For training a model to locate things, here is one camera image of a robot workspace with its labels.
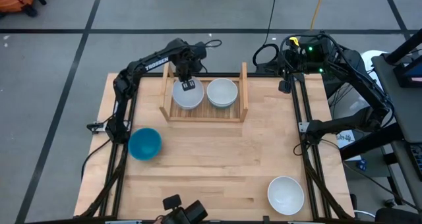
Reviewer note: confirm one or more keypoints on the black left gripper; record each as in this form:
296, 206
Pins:
189, 59

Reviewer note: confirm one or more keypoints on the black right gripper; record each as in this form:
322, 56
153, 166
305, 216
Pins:
291, 57

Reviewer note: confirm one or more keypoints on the teal bowl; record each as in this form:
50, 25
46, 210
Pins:
145, 144

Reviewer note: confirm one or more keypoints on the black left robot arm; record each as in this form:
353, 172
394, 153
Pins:
120, 102

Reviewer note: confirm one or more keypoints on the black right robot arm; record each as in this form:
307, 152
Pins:
346, 122

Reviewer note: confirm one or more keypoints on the wooden slatted shelf riser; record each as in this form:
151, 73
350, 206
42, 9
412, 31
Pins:
204, 113

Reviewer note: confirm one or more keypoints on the yellow tape tag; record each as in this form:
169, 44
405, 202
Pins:
294, 41

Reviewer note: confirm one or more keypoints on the white paper sheet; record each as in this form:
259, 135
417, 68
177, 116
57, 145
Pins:
346, 140

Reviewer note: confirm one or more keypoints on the black stand beam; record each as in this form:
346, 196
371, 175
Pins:
405, 46
372, 145

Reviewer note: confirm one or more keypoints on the black tablet with blue screen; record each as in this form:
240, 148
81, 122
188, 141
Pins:
412, 70

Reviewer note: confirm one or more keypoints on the grey desk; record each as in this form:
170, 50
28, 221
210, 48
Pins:
405, 108

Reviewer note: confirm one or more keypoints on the small blue object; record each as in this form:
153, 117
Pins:
362, 165

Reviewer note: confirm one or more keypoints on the black keyboard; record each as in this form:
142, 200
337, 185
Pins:
417, 161

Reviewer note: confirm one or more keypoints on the orange and black bag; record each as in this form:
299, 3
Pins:
14, 0

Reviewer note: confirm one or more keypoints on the black chair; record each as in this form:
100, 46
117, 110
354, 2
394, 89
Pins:
395, 217

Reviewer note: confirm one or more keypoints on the black aluminium table frame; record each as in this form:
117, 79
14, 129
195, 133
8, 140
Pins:
230, 74

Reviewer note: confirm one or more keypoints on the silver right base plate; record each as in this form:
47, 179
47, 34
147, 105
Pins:
302, 126

